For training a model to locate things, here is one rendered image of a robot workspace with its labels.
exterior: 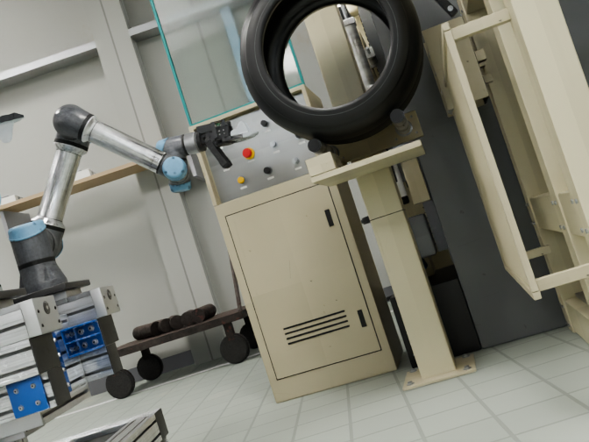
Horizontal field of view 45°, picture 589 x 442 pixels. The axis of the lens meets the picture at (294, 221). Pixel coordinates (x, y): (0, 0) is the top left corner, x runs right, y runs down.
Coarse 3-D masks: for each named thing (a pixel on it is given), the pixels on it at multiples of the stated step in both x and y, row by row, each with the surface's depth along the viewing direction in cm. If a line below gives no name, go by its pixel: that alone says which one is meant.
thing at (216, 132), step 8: (224, 120) 242; (200, 128) 246; (208, 128) 245; (216, 128) 244; (224, 128) 243; (232, 128) 249; (200, 136) 246; (208, 136) 246; (216, 136) 243; (224, 136) 242; (200, 144) 244; (216, 144) 244; (224, 144) 245; (232, 144) 248
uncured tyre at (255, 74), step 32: (256, 0) 233; (288, 0) 253; (320, 0) 254; (352, 0) 252; (384, 0) 221; (256, 32) 230; (288, 32) 257; (416, 32) 223; (256, 64) 230; (416, 64) 224; (256, 96) 233; (288, 96) 257; (384, 96) 222; (288, 128) 232; (320, 128) 228; (352, 128) 227; (384, 128) 245
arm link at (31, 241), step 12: (12, 228) 226; (24, 228) 225; (36, 228) 227; (12, 240) 226; (24, 240) 225; (36, 240) 226; (48, 240) 230; (24, 252) 224; (36, 252) 225; (48, 252) 228
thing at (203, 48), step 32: (160, 0) 320; (192, 0) 317; (224, 0) 313; (160, 32) 319; (192, 32) 317; (224, 32) 314; (192, 64) 317; (224, 64) 314; (288, 64) 308; (192, 96) 317; (224, 96) 314
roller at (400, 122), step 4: (392, 112) 225; (396, 112) 225; (400, 112) 224; (392, 116) 225; (396, 116) 225; (400, 116) 224; (404, 116) 226; (392, 120) 225; (396, 120) 225; (400, 120) 224; (404, 120) 229; (396, 124) 228; (400, 124) 229; (404, 124) 234; (408, 124) 253; (396, 128) 247; (400, 128) 240; (404, 128) 243; (408, 128) 253; (400, 132) 257; (404, 132) 254
